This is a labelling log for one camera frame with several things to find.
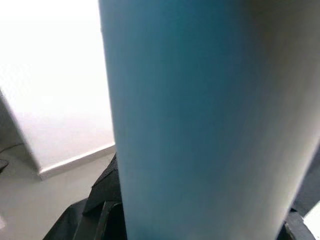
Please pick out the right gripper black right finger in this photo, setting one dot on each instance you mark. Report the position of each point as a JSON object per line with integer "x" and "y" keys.
{"x": 297, "y": 228}

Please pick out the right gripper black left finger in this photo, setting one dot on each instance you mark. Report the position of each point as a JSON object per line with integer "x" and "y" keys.
{"x": 102, "y": 200}

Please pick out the white plastic table leg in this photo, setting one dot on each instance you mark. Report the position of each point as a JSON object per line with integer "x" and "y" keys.
{"x": 200, "y": 112}

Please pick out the black tablecloth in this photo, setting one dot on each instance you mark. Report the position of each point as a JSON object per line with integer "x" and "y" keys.
{"x": 310, "y": 180}

